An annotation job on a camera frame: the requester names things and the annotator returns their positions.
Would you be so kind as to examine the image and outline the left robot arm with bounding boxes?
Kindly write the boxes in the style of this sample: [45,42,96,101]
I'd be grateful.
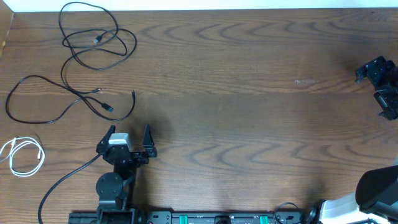
[96,124,157,211]

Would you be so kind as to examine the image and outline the long black usb cable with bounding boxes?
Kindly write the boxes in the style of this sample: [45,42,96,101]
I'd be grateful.
[58,1,138,95]

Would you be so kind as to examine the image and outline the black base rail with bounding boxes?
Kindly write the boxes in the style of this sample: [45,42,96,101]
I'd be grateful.
[68,211,308,224]

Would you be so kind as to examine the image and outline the short black usb cable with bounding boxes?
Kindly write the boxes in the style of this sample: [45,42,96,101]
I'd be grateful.
[4,74,137,125]

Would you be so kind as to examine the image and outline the white usb cable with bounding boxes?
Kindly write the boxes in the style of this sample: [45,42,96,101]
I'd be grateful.
[0,136,46,178]

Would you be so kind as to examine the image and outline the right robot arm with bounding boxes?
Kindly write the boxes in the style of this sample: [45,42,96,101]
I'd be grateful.
[301,56,397,223]

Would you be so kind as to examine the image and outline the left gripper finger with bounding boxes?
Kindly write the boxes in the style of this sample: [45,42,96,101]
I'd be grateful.
[98,125,116,147]
[143,124,155,152]

